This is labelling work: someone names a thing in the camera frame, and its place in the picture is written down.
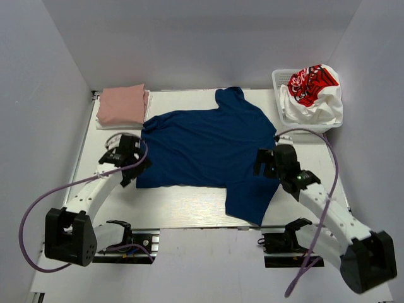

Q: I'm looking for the blue t shirt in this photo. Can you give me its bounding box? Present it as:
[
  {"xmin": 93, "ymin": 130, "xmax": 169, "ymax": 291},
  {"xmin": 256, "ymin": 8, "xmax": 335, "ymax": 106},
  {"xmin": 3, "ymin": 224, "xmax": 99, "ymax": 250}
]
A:
[{"xmin": 136, "ymin": 86, "xmax": 279, "ymax": 225}]

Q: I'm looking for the white red print t shirt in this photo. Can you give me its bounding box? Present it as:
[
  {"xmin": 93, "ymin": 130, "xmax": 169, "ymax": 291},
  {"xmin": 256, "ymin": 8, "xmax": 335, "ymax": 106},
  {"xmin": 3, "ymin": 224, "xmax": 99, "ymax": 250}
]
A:
[{"xmin": 280, "ymin": 64, "xmax": 343, "ymax": 124}]

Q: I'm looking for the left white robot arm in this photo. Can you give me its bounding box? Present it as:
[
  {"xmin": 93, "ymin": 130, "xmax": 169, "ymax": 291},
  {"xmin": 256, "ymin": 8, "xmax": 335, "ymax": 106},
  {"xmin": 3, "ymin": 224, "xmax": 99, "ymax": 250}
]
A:
[{"xmin": 44, "ymin": 133, "xmax": 152, "ymax": 266}]

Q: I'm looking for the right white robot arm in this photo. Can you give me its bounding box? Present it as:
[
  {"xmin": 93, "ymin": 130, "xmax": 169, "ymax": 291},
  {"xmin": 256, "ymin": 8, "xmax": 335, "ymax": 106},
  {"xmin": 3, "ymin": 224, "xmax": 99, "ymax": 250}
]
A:
[{"xmin": 254, "ymin": 144, "xmax": 397, "ymax": 294}]

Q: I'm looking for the folded pink t shirt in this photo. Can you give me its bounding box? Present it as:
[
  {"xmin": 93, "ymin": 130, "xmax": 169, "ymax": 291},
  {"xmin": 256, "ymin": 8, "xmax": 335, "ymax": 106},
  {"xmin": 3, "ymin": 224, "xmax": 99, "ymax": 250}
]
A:
[{"xmin": 96, "ymin": 84, "xmax": 150, "ymax": 127}]

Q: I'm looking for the white plastic basket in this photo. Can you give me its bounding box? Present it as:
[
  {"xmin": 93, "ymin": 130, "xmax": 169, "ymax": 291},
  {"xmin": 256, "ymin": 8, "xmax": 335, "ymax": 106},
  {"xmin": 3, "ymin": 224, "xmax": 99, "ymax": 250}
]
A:
[{"xmin": 271, "ymin": 69, "xmax": 343, "ymax": 133}]

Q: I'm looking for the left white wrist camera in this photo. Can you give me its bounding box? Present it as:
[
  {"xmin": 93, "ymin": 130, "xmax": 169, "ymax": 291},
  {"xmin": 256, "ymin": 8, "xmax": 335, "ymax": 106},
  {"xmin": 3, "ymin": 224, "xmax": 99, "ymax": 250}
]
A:
[{"xmin": 104, "ymin": 133, "xmax": 124, "ymax": 151}]

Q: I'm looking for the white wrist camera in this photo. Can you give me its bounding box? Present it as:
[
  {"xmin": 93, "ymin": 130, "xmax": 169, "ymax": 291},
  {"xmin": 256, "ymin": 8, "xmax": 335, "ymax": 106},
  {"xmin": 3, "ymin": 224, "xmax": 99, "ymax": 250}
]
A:
[
  {"xmin": 274, "ymin": 134, "xmax": 293, "ymax": 146},
  {"xmin": 104, "ymin": 133, "xmax": 124, "ymax": 151}
]

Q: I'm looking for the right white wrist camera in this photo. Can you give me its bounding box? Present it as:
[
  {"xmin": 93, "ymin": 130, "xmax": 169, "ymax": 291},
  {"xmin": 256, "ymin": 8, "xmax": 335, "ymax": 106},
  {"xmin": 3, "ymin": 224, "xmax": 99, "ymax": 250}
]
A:
[{"xmin": 274, "ymin": 134, "xmax": 293, "ymax": 146}]

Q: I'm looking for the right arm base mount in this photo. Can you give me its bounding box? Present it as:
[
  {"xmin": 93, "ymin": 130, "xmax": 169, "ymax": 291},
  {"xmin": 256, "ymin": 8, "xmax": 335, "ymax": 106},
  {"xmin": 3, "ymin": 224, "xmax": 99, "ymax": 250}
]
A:
[{"xmin": 258, "ymin": 232, "xmax": 307, "ymax": 268}]

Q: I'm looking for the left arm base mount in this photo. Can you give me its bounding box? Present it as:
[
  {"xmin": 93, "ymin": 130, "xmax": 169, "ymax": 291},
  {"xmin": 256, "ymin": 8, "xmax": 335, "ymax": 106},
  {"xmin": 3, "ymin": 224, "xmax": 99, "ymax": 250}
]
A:
[{"xmin": 92, "ymin": 229, "xmax": 160, "ymax": 264}]

